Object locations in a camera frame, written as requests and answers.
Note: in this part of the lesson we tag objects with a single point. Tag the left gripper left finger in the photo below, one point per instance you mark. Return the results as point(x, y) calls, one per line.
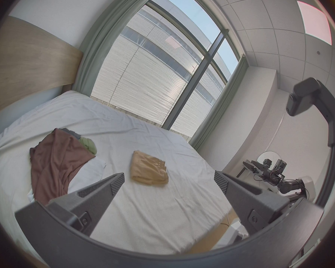
point(95, 205)

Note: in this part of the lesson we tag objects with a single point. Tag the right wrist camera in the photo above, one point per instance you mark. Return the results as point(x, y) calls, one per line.
point(267, 162)

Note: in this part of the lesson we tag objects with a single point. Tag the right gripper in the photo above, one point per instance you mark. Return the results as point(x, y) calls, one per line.
point(263, 172)

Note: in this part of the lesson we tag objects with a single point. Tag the round wall mirror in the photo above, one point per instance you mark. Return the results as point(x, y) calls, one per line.
point(268, 155)

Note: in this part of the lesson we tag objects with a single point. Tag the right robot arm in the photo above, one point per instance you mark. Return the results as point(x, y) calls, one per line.
point(284, 186)

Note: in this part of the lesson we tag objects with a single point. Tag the brown garment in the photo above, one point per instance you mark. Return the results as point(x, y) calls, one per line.
point(55, 163)

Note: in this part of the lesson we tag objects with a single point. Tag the black garment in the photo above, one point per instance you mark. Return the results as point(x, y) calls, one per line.
point(72, 133)

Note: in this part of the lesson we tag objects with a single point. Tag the tan shorts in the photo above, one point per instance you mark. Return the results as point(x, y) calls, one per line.
point(148, 169)

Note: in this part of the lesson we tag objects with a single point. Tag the pale blue garment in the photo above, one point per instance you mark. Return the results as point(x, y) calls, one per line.
point(92, 169)

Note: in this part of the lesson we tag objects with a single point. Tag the window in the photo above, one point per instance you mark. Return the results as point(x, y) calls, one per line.
point(156, 79)

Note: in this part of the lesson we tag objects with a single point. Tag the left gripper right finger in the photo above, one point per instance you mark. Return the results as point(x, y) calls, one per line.
point(248, 205)

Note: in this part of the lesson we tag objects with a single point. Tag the green garment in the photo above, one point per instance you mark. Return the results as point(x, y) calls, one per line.
point(89, 146)

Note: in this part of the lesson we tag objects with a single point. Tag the bed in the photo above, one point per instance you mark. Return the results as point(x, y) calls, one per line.
point(145, 138)

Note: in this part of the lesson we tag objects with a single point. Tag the ceiling light panel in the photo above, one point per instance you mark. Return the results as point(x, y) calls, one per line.
point(315, 21)

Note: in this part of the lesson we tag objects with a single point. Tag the grey-green curtain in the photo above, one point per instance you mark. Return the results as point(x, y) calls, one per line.
point(97, 43)
point(220, 107)

